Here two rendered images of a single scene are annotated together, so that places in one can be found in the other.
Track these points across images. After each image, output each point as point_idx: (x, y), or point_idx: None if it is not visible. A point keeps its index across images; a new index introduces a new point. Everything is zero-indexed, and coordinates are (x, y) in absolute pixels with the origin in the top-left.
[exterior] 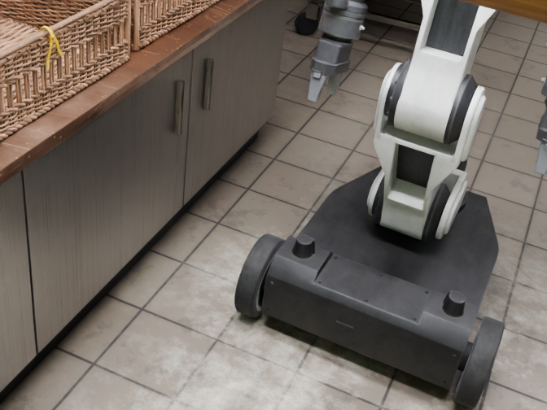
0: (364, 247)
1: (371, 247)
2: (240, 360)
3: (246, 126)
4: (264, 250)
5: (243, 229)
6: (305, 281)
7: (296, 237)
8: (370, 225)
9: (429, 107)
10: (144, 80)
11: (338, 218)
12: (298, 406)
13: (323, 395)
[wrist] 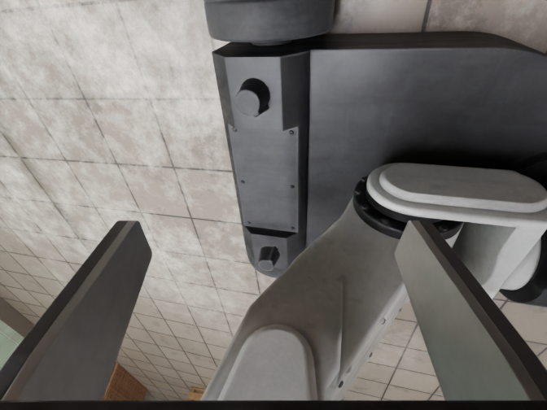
0: (352, 151)
1: (356, 159)
2: (198, 38)
3: None
4: (234, 29)
5: None
6: (225, 112)
7: (324, 50)
8: (413, 146)
9: None
10: None
11: (415, 94)
12: (194, 115)
13: (217, 129)
